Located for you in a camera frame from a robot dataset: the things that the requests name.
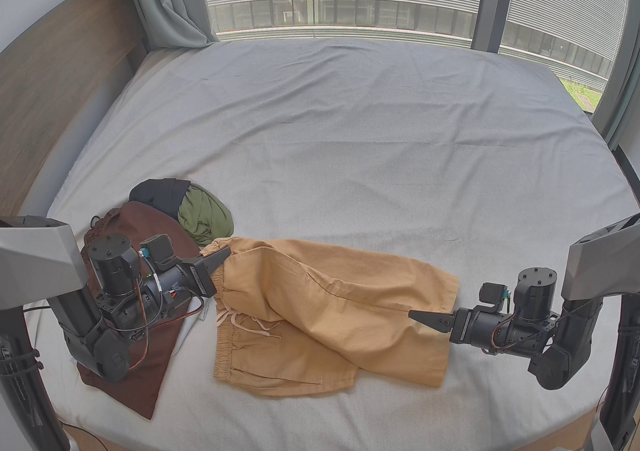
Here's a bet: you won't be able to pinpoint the bed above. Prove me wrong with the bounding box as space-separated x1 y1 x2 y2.
0 0 640 451

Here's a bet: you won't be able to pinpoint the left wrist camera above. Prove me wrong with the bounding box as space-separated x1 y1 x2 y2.
139 235 176 272

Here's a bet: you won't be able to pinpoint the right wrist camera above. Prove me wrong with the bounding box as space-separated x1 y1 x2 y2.
479 281 511 315

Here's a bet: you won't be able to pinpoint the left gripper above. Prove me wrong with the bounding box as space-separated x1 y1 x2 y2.
141 256 219 322

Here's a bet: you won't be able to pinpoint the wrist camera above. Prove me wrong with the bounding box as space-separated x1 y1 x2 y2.
479 281 511 315
139 235 176 272

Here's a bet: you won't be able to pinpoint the black cable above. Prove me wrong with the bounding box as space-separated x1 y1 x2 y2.
60 421 108 451

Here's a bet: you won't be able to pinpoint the brown garment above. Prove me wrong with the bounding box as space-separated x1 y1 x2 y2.
75 201 213 421

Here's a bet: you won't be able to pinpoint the tan shorts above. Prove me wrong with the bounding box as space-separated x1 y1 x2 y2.
199 236 461 399

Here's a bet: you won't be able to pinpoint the pale grey garment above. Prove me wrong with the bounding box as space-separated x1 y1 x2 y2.
172 301 211 355

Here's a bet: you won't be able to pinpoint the black garment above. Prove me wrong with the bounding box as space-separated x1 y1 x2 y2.
129 179 193 221

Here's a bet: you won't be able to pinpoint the green garment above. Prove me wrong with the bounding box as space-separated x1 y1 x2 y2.
177 183 236 247

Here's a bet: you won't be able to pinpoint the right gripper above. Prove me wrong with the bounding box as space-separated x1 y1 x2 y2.
449 306 516 355

